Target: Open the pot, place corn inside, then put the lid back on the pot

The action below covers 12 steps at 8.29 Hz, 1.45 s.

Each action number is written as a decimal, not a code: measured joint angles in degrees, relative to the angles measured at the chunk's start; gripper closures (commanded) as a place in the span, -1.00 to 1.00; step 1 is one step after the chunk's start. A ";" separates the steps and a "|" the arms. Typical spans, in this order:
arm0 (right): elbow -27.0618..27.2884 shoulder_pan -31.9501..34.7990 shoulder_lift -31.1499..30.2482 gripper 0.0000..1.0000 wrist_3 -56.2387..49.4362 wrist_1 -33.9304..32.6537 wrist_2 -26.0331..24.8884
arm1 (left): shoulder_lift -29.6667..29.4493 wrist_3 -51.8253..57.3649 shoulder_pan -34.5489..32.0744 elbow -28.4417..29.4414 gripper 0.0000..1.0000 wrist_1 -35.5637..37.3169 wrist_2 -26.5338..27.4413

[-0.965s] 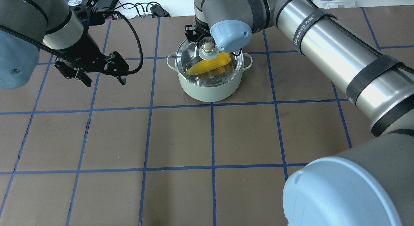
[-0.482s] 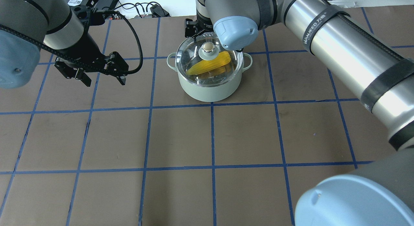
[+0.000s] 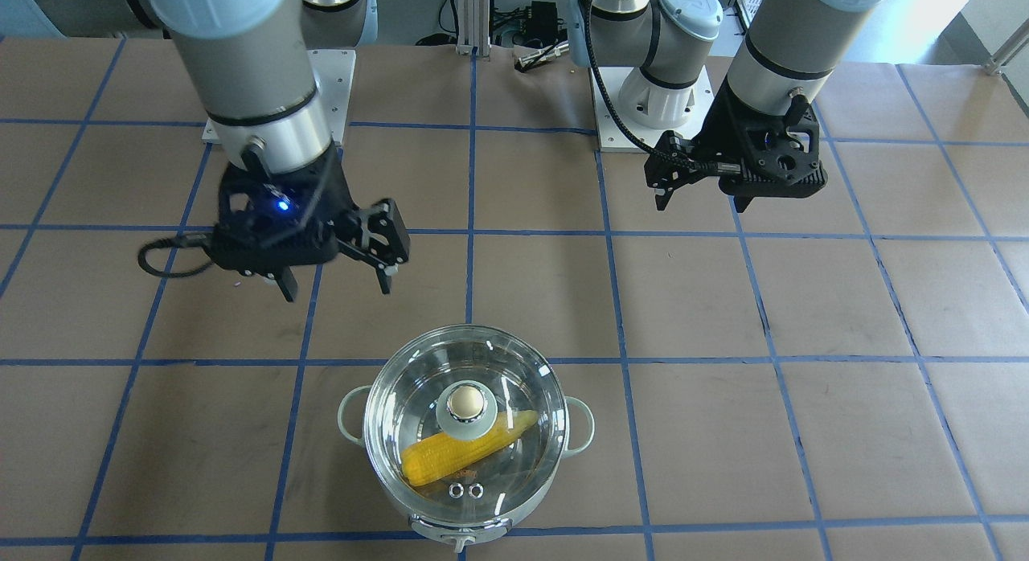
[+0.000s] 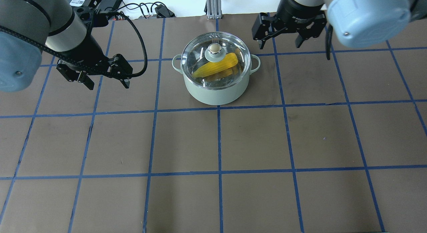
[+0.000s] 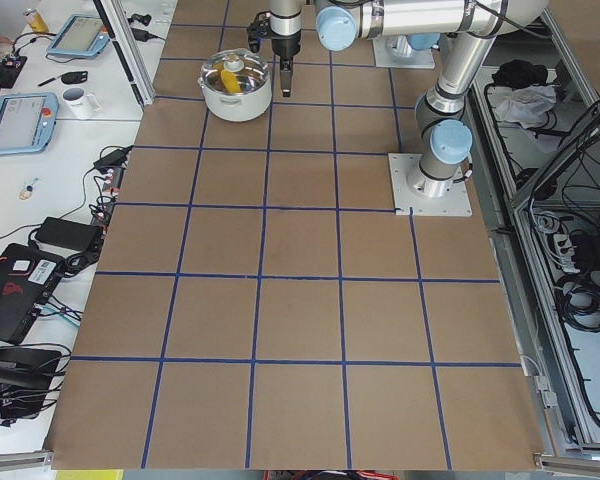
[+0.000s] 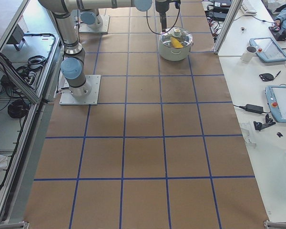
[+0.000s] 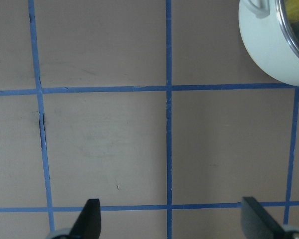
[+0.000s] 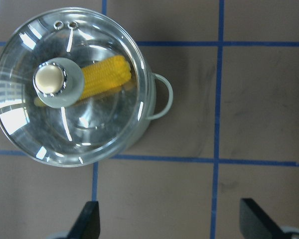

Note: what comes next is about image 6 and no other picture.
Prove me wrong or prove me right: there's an aluminium frame post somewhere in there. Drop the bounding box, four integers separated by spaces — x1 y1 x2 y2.
213 0 243 54

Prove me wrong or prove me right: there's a white keyboard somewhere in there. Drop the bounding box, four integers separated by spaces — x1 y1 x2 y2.
240 0 257 16

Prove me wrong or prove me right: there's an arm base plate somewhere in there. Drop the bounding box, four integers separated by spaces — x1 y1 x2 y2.
80 15 110 34
60 75 101 105

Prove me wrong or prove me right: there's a teach pendant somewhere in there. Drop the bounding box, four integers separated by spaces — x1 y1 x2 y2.
265 85 286 123
249 37 286 62

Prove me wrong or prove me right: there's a black power adapter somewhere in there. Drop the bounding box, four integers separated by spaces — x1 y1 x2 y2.
245 104 264 114

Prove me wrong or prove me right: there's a pale green cooking pot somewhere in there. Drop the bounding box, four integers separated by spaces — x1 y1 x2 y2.
158 41 192 62

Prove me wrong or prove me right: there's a lower teach pendant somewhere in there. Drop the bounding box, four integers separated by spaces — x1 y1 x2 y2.
265 85 286 123

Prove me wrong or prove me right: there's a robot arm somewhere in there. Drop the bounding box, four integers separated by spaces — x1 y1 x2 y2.
39 0 152 97
80 9 103 29

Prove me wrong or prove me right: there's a coiled black cable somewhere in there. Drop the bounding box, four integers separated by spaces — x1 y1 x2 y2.
7 99 31 119

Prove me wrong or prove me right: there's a white paper cup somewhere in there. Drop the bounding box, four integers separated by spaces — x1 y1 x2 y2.
240 45 257 62

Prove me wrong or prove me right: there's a black camera bracket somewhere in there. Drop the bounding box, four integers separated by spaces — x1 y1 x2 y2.
253 114 276 132

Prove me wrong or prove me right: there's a glass pot lid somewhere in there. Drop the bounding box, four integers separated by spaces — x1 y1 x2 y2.
159 27 193 49

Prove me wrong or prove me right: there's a yellow corn cob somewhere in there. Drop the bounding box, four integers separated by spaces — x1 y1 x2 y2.
170 37 183 48

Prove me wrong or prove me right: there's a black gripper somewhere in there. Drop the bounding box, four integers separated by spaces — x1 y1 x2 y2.
155 0 170 32

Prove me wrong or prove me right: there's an upper teach pendant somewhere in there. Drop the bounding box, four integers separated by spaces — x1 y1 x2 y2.
249 37 286 62

